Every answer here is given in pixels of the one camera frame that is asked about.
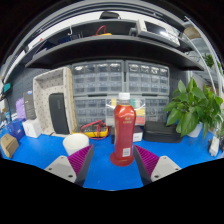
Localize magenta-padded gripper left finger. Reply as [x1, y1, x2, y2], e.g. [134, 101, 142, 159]
[44, 143, 95, 187]

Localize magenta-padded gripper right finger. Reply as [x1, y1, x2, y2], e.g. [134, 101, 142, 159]
[132, 144, 183, 186]

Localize red drink bottle white cap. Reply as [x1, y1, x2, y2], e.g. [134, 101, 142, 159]
[113, 92, 137, 161]

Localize white cup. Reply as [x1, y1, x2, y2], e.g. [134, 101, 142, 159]
[62, 133, 90, 157]

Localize black case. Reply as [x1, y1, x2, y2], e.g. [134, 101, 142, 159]
[143, 120, 178, 144]

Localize black box with white label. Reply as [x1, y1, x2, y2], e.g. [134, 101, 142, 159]
[110, 124, 144, 145]

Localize flat round red coaster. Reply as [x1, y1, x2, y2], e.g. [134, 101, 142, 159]
[109, 151, 136, 167]

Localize yellow multimeter with red leads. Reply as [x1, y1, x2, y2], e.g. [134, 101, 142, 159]
[73, 119, 111, 140]

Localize black speaker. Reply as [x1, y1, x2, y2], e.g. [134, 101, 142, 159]
[48, 92, 70, 135]

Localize white adapter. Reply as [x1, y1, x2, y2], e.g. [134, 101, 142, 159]
[208, 135, 221, 158]

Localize brown cardboard box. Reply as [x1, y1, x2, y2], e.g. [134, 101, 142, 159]
[0, 133, 20, 159]

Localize blue box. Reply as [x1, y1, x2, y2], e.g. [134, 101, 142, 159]
[4, 118, 26, 141]

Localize clear organizer box coloured parts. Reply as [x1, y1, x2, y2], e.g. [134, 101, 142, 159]
[105, 97, 147, 127]

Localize green potted plant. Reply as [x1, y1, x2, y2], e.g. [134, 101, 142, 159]
[163, 77, 224, 138]

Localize dark grey upright box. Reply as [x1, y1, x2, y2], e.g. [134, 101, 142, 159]
[23, 90, 38, 121]

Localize white perforated tray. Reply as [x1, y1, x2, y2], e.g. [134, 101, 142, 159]
[32, 66, 78, 138]

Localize teal holder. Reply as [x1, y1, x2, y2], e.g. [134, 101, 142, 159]
[2, 82, 13, 94]

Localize white shelf rack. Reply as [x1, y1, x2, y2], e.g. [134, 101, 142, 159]
[184, 16, 224, 128]

